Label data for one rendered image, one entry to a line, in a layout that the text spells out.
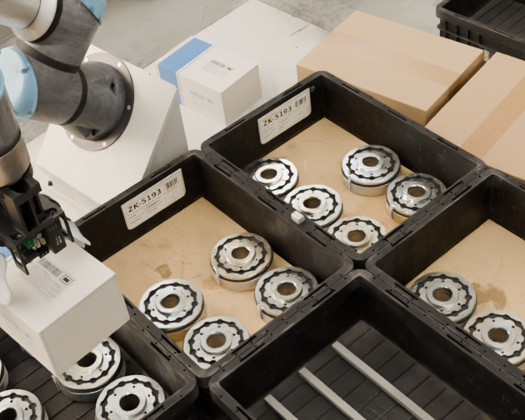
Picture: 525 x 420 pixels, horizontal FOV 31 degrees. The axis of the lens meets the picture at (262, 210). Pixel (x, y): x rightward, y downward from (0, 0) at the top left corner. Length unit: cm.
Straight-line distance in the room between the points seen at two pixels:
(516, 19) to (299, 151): 110
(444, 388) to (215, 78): 92
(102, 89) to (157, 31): 191
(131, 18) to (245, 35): 151
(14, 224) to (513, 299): 78
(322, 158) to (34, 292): 72
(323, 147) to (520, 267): 44
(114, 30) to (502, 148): 228
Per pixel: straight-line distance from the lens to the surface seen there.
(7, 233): 113
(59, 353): 121
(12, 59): 171
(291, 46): 227
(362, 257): 144
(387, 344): 147
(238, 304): 153
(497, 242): 161
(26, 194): 109
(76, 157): 190
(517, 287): 155
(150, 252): 164
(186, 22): 371
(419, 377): 143
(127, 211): 162
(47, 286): 121
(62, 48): 169
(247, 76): 206
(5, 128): 105
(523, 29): 269
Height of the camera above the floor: 199
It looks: 44 degrees down
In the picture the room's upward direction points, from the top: 8 degrees counter-clockwise
